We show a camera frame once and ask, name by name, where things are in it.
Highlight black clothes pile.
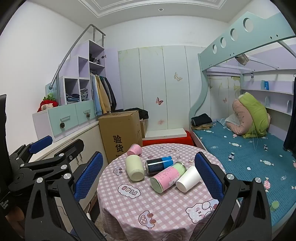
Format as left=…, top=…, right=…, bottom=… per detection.
left=124, top=107, right=149, bottom=120

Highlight green quilt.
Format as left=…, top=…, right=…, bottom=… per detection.
left=238, top=92, right=271, bottom=139

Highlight large cardboard box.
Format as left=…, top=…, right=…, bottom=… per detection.
left=98, top=110, right=143, bottom=164

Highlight white paper cup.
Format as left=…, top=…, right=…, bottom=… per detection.
left=176, top=165, right=202, bottom=193

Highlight blue candy print bedspread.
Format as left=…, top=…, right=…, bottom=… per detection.
left=192, top=119, right=296, bottom=226

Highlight small cardboard box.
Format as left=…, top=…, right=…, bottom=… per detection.
left=140, top=119, right=148, bottom=138

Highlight grey clip lamp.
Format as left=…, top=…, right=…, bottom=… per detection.
left=235, top=54, right=250, bottom=66

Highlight round table, pink checkered cloth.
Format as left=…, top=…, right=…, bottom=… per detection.
left=97, top=143, right=234, bottom=241

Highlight white pillow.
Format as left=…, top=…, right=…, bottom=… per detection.
left=225, top=115, right=241, bottom=130

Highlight red strawberry plush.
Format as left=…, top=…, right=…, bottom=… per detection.
left=37, top=95, right=59, bottom=113

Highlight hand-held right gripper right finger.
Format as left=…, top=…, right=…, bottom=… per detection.
left=191, top=152, right=273, bottom=241

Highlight grey metal handrail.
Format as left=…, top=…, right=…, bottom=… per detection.
left=50, top=24, right=107, bottom=90

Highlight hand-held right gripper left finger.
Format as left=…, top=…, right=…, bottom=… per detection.
left=24, top=152, right=107, bottom=241

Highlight teal bunk bed frame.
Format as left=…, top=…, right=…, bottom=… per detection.
left=188, top=11, right=296, bottom=239

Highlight red stool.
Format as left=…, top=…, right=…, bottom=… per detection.
left=142, top=133, right=195, bottom=147

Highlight small pink cup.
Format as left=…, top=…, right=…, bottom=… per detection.
left=127, top=144, right=142, bottom=156

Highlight pink and green can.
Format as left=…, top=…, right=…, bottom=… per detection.
left=149, top=161, right=187, bottom=193

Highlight lilac staircase cabinet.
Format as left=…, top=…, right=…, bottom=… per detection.
left=32, top=40, right=119, bottom=142

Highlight beige low cabinet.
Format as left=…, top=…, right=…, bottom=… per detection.
left=29, top=120, right=109, bottom=167

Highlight white board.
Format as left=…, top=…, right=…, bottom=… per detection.
left=144, top=130, right=188, bottom=140

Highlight pink quilt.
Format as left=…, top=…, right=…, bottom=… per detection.
left=232, top=99, right=256, bottom=137

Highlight pale green cup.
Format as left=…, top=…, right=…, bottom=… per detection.
left=125, top=155, right=145, bottom=181

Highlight blue and black can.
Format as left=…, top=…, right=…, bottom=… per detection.
left=145, top=156, right=174, bottom=176

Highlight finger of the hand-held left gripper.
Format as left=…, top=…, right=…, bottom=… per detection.
left=9, top=135, right=53, bottom=163
left=20, top=138, right=85, bottom=184

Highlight hanging clothes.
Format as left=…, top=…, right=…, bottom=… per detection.
left=90, top=74, right=117, bottom=116

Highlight white butterfly wardrobe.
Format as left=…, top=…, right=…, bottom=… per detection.
left=117, top=45, right=207, bottom=132

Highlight dark hanging garment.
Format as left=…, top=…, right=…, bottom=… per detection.
left=283, top=76, right=296, bottom=159

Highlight folded tan clothes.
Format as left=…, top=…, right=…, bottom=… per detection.
left=191, top=123, right=217, bottom=131

